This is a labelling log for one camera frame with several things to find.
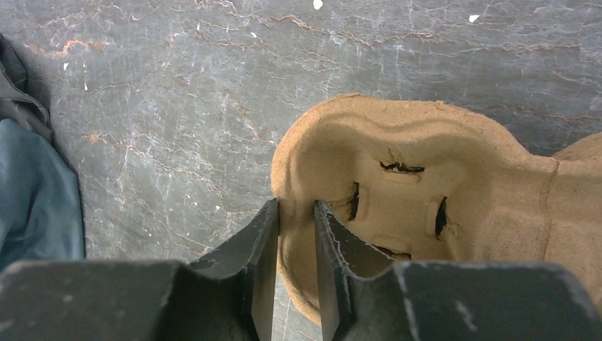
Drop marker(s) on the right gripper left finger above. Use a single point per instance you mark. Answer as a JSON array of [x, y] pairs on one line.
[[227, 294]]

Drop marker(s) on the blue cloth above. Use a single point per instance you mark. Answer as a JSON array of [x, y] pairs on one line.
[[41, 212]]

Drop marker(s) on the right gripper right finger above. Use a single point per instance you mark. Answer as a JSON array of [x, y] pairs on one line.
[[366, 295]]

